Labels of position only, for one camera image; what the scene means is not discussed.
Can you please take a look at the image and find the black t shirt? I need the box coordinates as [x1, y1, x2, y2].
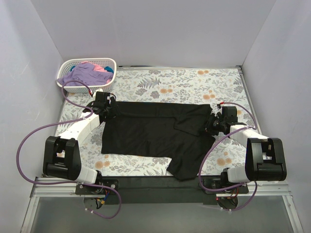
[101, 101, 215, 181]

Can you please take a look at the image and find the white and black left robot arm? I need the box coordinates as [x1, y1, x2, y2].
[43, 89, 118, 194]

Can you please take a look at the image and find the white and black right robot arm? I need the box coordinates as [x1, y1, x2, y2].
[205, 102, 287, 193]

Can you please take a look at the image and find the floral patterned table mat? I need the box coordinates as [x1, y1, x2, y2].
[46, 68, 271, 177]

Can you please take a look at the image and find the blue garment in basket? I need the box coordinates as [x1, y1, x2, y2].
[104, 67, 114, 73]

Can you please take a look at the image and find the purple t shirt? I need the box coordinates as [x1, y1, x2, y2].
[57, 63, 114, 86]

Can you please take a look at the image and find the pink garment in basket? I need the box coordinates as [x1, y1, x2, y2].
[82, 61, 106, 72]

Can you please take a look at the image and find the white plastic laundry basket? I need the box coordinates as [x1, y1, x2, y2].
[56, 58, 117, 93]

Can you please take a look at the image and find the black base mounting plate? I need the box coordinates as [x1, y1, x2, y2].
[74, 176, 248, 206]

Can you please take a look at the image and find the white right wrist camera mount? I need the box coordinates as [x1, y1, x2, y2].
[217, 102, 223, 114]

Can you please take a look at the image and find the aluminium frame rail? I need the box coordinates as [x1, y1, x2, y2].
[31, 176, 290, 197]

